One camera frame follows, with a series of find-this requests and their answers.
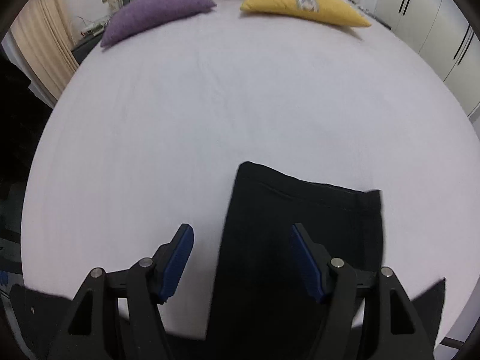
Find yellow pillow with patterned stripe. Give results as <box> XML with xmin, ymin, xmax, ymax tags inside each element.
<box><xmin>240</xmin><ymin>0</ymin><xmax>372</xmax><ymax>28</ymax></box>

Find black pants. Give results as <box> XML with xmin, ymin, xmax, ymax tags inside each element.
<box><xmin>11</xmin><ymin>161</ymin><xmax>447</xmax><ymax>360</ymax></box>

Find grey nightstand beside curtain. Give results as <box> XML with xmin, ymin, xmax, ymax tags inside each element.
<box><xmin>71</xmin><ymin>15</ymin><xmax>113</xmax><ymax>64</ymax></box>

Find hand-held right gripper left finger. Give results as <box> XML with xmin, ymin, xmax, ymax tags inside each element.
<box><xmin>49</xmin><ymin>223</ymin><xmax>194</xmax><ymax>360</ymax></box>

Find cream wardrobe with long handles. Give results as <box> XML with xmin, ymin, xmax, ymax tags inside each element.
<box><xmin>345</xmin><ymin>0</ymin><xmax>480</xmax><ymax>117</ymax></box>

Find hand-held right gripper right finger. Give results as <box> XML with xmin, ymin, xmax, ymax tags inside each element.
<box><xmin>290</xmin><ymin>223</ymin><xmax>436</xmax><ymax>360</ymax></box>

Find bed with white sheet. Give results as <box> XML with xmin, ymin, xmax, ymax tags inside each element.
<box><xmin>20</xmin><ymin>0</ymin><xmax>480</xmax><ymax>346</ymax></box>

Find purple pillow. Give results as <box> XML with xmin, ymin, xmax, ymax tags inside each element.
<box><xmin>100</xmin><ymin>0</ymin><xmax>217</xmax><ymax>48</ymax></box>

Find clutter on nightstand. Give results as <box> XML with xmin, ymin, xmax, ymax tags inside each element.
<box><xmin>79</xmin><ymin>16</ymin><xmax>110</xmax><ymax>37</ymax></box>

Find beige curtain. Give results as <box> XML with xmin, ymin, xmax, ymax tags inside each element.
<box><xmin>10</xmin><ymin>0</ymin><xmax>79</xmax><ymax>100</ymax></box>

